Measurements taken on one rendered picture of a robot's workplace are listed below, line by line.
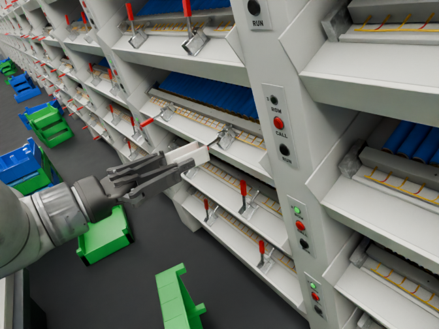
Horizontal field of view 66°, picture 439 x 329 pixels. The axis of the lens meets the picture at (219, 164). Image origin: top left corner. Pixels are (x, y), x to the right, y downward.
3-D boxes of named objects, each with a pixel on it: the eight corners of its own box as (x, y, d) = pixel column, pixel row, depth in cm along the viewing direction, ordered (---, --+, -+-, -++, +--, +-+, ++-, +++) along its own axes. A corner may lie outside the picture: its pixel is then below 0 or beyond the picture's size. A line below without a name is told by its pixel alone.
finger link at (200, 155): (172, 159, 60) (174, 160, 59) (205, 145, 63) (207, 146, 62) (176, 173, 61) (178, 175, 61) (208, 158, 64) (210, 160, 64)
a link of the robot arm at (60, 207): (61, 257, 51) (99, 238, 53) (35, 209, 47) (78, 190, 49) (51, 230, 58) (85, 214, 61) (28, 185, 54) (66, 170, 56)
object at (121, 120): (159, 160, 122) (131, 138, 113) (109, 125, 169) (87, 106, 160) (194, 118, 124) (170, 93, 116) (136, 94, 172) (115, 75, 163)
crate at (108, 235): (134, 241, 134) (126, 227, 130) (86, 267, 130) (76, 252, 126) (123, 204, 159) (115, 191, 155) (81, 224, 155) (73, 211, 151)
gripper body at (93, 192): (83, 212, 60) (131, 190, 64) (95, 234, 53) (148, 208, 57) (66, 176, 56) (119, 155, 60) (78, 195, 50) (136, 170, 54)
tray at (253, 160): (285, 193, 58) (258, 162, 52) (148, 120, 105) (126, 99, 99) (352, 105, 60) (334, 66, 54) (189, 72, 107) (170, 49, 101)
